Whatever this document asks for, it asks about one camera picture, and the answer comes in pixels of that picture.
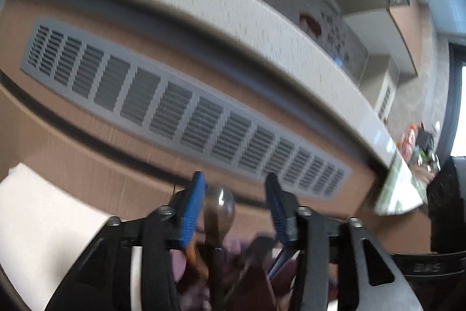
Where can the long grey vent grille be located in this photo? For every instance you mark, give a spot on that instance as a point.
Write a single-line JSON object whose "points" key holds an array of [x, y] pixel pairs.
{"points": [[145, 68]]}

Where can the speckled white countertop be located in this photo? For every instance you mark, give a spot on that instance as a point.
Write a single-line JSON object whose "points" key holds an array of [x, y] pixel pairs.
{"points": [[218, 5]]}

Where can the window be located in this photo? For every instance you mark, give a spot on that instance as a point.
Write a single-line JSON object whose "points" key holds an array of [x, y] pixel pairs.
{"points": [[459, 96]]}

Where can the white table mat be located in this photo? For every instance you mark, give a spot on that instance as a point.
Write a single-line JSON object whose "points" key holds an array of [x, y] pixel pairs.
{"points": [[36, 223]]}

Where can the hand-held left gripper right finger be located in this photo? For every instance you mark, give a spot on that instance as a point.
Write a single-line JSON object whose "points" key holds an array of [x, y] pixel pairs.
{"points": [[276, 209]]}

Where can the wooden spoon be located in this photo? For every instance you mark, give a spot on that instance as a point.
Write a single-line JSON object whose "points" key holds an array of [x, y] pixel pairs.
{"points": [[193, 258]]}

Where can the purple utensil container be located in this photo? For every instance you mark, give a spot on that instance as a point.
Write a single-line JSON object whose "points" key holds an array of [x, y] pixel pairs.
{"points": [[255, 283]]}

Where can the green checkered towel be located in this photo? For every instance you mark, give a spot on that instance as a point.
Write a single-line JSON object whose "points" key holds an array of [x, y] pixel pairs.
{"points": [[397, 194]]}

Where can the wooden counter cabinet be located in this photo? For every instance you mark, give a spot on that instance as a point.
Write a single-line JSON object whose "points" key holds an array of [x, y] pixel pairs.
{"points": [[54, 136]]}

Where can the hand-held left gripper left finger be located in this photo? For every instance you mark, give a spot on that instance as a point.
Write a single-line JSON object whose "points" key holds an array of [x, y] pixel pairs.
{"points": [[191, 209]]}

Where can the black spatula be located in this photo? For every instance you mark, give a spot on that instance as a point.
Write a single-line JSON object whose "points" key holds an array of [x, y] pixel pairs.
{"points": [[260, 247]]}

